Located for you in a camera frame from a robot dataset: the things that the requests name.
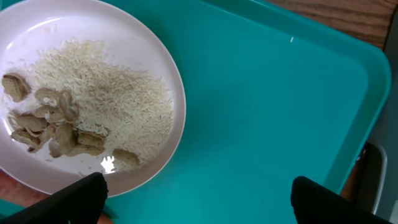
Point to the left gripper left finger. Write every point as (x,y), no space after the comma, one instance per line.
(80,202)

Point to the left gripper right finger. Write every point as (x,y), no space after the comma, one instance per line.
(313,204)

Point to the pile of peanut shells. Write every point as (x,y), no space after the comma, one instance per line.
(74,113)

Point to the pile of white rice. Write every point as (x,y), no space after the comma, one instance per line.
(131,109)

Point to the teal serving tray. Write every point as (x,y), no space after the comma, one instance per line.
(270,96)

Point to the pink round plate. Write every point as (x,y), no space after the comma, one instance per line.
(30,27)

